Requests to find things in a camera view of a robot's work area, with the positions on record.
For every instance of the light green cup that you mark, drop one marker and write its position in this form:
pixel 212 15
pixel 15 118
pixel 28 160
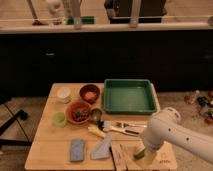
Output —
pixel 59 119

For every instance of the orange bowl with beans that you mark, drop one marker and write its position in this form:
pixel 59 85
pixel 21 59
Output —
pixel 78 112

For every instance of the green box on counter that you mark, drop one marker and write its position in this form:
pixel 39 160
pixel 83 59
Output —
pixel 84 20

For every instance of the wooden block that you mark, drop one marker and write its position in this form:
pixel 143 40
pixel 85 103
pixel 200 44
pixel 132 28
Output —
pixel 119 161

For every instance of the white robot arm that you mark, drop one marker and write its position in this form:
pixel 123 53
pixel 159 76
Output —
pixel 165 127

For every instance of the green pepper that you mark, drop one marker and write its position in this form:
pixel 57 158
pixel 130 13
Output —
pixel 139 155

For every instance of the black chair base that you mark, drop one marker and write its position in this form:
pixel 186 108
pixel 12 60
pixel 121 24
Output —
pixel 8 135

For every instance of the small metal cup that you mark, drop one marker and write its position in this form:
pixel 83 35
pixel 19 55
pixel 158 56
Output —
pixel 96 114

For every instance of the dark red bowl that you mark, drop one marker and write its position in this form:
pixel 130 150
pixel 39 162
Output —
pixel 89 93

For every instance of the silver fork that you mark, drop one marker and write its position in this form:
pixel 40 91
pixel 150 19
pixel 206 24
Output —
pixel 123 125

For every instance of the white cup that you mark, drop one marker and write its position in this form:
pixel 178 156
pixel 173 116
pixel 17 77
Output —
pixel 63 95

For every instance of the person in dark clothes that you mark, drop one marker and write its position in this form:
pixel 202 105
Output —
pixel 141 11

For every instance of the blue sponge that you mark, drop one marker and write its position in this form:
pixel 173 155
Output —
pixel 77 150

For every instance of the green plastic tray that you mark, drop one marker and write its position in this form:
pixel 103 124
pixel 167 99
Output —
pixel 129 96

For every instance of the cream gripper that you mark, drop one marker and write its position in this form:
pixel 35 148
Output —
pixel 149 155

